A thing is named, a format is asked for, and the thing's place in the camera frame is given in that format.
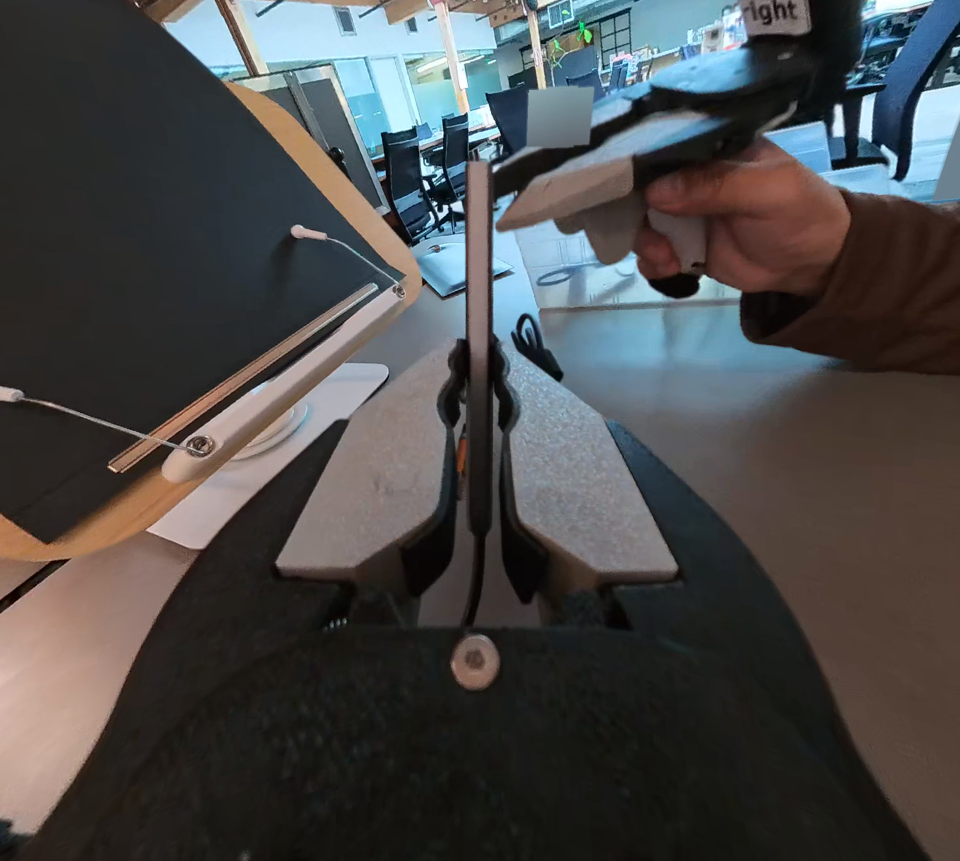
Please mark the person's right forearm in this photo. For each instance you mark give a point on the person's right forearm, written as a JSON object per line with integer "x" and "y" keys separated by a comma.
{"x": 885, "y": 291}

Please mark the black mesh office chair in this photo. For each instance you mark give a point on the black mesh office chair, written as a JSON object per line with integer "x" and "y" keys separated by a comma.
{"x": 456, "y": 156}
{"x": 510, "y": 118}
{"x": 409, "y": 178}

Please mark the black book stand board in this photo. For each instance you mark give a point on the black book stand board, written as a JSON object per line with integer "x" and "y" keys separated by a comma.
{"x": 112, "y": 201}

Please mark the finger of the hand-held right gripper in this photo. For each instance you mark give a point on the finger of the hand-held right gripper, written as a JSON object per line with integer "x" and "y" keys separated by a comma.
{"x": 577, "y": 190}
{"x": 637, "y": 137}

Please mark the grey flat panel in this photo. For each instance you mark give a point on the grey flat panel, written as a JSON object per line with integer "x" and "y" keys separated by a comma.
{"x": 465, "y": 272}

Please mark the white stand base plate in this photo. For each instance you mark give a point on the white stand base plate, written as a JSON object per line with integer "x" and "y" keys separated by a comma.
{"x": 345, "y": 381}

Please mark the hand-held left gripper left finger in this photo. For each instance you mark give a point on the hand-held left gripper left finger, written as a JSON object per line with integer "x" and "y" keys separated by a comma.
{"x": 367, "y": 493}

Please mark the dark blue office chair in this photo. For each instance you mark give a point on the dark blue office chair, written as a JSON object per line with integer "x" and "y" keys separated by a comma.
{"x": 915, "y": 88}

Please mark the grey usb hub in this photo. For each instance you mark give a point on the grey usb hub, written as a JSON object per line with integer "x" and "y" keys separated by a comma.
{"x": 480, "y": 313}

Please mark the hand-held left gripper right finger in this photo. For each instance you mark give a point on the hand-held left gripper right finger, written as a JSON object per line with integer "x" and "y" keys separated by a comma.
{"x": 585, "y": 493}

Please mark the dark grey partition panel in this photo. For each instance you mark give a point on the dark grey partition panel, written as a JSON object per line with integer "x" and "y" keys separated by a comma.
{"x": 337, "y": 126}

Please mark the person's right hand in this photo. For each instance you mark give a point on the person's right hand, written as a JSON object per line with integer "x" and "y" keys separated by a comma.
{"x": 772, "y": 223}

